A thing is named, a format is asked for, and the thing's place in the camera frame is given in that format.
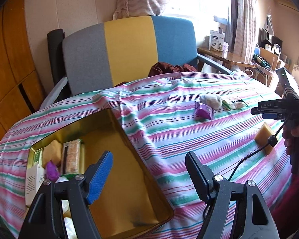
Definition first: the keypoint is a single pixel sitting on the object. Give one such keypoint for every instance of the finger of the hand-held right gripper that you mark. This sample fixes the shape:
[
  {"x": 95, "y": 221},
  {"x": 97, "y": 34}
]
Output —
[
  {"x": 271, "y": 116},
  {"x": 269, "y": 105}
]

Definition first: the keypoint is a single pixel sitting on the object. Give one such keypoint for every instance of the striped tablecloth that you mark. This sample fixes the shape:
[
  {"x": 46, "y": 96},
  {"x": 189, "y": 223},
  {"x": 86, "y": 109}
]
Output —
[{"x": 164, "y": 134}]

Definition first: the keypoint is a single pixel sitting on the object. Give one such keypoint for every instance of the white printed box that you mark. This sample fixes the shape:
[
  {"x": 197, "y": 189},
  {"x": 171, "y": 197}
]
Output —
[{"x": 216, "y": 41}]

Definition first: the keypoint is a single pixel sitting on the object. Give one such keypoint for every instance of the grey yellow blue chair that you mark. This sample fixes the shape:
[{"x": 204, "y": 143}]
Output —
[{"x": 129, "y": 49}]

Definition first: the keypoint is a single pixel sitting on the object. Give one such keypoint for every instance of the white and green carton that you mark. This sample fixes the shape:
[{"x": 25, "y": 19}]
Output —
[{"x": 33, "y": 179}]

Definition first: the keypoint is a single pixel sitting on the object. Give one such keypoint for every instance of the red cloth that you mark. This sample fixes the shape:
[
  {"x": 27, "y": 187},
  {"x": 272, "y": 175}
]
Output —
[{"x": 289, "y": 199}]

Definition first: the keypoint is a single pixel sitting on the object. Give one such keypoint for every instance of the white wrapped snack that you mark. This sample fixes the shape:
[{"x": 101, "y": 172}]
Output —
[{"x": 211, "y": 100}]

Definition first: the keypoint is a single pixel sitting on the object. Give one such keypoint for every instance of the golden tin box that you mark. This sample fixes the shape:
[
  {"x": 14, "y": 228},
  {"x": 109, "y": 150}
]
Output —
[{"x": 119, "y": 179}]

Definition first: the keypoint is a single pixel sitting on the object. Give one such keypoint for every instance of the wooden desk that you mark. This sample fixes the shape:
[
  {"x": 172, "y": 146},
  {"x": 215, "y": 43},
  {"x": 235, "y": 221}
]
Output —
[{"x": 229, "y": 57}]

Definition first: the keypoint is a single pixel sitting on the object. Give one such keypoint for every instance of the wooden wardrobe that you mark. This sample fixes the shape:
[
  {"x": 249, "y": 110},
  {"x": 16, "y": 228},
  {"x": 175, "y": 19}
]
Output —
[{"x": 10, "y": 67}]

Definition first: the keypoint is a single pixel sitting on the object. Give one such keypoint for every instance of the purple cloth pouch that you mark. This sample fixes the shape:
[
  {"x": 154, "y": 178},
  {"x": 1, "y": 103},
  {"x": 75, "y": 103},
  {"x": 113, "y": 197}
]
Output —
[{"x": 51, "y": 170}]

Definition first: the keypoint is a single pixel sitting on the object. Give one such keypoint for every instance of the shiny purple snack packet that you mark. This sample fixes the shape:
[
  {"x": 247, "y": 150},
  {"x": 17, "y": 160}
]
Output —
[{"x": 204, "y": 110}]

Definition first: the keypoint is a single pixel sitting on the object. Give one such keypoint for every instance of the clear plastic wrap bundle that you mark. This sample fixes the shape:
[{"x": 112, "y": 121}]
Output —
[{"x": 69, "y": 226}]

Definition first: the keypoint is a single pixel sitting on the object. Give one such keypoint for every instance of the green-edged cracker packet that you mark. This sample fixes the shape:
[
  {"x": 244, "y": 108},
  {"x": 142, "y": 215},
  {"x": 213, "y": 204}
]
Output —
[
  {"x": 71, "y": 156},
  {"x": 235, "y": 103}
]

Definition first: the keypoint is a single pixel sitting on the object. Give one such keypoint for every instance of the cardboard box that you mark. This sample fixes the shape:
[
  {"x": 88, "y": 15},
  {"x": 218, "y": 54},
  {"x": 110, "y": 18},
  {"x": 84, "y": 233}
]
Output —
[{"x": 266, "y": 57}]

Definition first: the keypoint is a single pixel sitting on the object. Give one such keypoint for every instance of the maroon crumpled cloth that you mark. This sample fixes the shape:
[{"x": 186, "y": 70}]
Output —
[{"x": 164, "y": 68}]

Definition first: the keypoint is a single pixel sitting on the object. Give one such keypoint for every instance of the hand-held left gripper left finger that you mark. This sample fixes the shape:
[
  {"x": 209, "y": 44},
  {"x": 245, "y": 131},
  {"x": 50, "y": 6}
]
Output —
[{"x": 99, "y": 176}]

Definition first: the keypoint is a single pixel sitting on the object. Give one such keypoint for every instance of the person's right hand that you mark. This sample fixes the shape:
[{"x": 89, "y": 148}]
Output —
[{"x": 292, "y": 139}]

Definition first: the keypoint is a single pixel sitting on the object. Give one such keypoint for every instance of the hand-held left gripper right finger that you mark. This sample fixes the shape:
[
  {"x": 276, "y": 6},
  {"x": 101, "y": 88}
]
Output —
[{"x": 199, "y": 176}]

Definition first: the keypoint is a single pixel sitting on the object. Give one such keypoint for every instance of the yellow sponge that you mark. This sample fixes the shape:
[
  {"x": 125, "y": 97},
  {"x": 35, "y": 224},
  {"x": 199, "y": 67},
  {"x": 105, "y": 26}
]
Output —
[
  {"x": 52, "y": 150},
  {"x": 263, "y": 133}
]

